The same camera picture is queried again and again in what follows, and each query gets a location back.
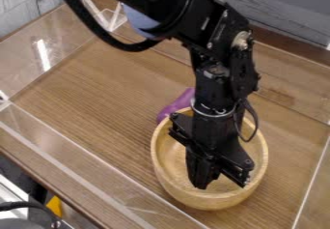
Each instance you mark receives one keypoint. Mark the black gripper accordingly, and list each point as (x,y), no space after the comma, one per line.
(213,149)

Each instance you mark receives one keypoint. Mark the purple toy eggplant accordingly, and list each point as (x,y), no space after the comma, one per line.
(179,103)

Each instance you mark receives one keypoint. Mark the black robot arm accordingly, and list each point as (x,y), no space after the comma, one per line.
(215,33)

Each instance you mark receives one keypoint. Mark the brown wooden bowl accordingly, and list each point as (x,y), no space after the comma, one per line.
(223,193)

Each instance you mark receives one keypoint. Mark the yellow black device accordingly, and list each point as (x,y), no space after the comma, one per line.
(56,206)

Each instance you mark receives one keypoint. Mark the clear acrylic enclosure wall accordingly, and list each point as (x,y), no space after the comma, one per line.
(78,120)

